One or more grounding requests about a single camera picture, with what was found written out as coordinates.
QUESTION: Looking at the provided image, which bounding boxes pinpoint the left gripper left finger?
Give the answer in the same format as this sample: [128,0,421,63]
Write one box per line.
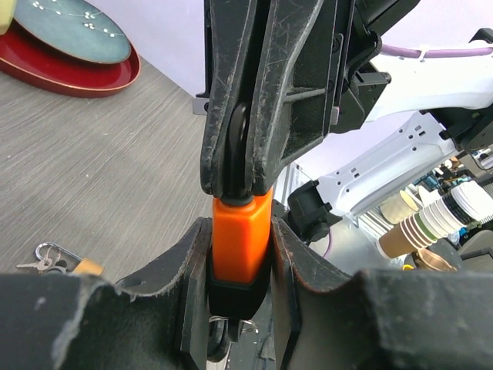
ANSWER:
[1,218,211,369]

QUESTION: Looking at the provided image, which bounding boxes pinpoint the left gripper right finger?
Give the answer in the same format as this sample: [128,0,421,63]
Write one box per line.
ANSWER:
[271,220,492,369]

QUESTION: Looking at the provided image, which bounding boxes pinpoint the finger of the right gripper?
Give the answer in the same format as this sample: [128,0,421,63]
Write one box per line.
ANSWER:
[200,1,257,195]

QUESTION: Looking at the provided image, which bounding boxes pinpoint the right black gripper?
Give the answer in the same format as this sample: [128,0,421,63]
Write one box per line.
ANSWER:
[206,1,389,195]

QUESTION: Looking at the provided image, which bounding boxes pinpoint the black-headed keys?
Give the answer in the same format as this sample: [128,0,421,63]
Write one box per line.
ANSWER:
[207,315,258,363]

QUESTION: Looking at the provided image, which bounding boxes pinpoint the orange black padlock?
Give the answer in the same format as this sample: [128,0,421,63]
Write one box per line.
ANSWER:
[207,190,273,320]

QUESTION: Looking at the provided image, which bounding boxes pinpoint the small brass long-shackle padlock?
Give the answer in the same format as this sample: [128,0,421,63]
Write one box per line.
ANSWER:
[35,242,104,275]

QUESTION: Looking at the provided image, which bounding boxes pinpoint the keys with panda keychain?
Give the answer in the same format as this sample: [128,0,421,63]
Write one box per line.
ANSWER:
[15,247,61,272]

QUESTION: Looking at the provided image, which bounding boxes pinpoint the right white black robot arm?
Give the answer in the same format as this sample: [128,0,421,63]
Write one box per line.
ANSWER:
[200,1,492,245]

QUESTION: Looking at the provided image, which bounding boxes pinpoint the stack of paper cups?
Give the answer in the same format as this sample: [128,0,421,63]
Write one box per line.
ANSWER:
[376,181,492,259]

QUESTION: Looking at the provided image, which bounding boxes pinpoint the blue ceramic plate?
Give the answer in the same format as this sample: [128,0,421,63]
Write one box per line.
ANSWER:
[14,0,131,65]

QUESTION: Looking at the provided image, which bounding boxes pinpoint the red round tray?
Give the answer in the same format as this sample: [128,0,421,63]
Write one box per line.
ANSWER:
[1,22,141,98]

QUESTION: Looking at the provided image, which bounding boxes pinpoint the yellow mug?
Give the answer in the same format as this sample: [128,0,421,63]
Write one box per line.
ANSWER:
[0,0,17,35]

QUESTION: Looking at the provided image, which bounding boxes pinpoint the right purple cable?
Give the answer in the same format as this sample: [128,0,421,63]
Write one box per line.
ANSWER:
[379,40,493,61]

